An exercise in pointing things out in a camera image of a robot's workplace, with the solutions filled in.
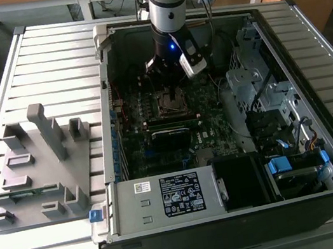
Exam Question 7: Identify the green motherboard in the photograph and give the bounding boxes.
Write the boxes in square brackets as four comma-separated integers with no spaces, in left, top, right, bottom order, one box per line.
[107,65,253,183]

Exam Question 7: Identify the CPU socket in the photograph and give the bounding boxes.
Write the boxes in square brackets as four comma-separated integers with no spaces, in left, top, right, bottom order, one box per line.
[151,81,197,121]

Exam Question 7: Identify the grey chipset heatsink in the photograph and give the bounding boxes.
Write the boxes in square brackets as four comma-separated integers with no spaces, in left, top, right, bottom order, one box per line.
[195,147,215,166]

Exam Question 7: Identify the black plastic cable cover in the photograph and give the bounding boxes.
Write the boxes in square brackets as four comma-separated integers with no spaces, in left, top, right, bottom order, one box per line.
[243,105,292,153]

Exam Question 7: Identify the silver drive cage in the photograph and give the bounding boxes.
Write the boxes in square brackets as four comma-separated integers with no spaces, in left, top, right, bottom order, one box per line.
[215,7,325,164]

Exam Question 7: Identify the black cable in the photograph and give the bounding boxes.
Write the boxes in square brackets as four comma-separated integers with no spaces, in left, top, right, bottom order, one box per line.
[204,27,239,75]

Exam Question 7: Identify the blue case latch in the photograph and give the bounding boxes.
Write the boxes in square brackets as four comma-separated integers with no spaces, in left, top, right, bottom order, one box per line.
[88,208,103,224]

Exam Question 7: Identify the silver CPU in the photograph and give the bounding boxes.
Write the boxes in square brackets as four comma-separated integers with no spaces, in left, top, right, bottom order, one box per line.
[161,92,178,112]

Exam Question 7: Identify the coloured power wires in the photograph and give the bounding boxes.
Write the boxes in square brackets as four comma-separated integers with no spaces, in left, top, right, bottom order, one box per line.
[303,131,323,152]

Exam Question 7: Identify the silver power supply unit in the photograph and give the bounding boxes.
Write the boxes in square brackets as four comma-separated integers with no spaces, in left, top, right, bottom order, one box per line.
[102,163,228,238]

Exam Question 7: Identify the grey parts rack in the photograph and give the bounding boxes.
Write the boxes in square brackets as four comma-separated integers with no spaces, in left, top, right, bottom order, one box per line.
[0,95,106,232]

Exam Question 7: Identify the black PC case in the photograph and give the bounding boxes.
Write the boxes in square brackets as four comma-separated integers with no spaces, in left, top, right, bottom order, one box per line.
[55,0,333,249]

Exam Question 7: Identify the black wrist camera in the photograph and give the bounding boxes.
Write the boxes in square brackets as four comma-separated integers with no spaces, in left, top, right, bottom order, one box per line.
[143,57,162,79]

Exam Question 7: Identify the green RAM stick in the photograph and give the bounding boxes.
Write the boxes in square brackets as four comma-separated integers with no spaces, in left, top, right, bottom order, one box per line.
[7,182,60,203]

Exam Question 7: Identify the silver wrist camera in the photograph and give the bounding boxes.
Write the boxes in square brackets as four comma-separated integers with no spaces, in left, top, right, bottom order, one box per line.
[175,36,210,81]

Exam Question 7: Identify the black graphics card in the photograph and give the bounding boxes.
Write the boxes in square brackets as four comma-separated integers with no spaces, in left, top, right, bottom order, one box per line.
[149,124,194,154]

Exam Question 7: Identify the hard disk in blue carrier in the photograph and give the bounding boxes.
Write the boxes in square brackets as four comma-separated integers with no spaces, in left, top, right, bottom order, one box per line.
[263,146,333,203]

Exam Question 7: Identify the grey case release handle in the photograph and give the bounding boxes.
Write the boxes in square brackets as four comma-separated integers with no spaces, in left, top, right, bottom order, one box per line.
[90,24,114,60]

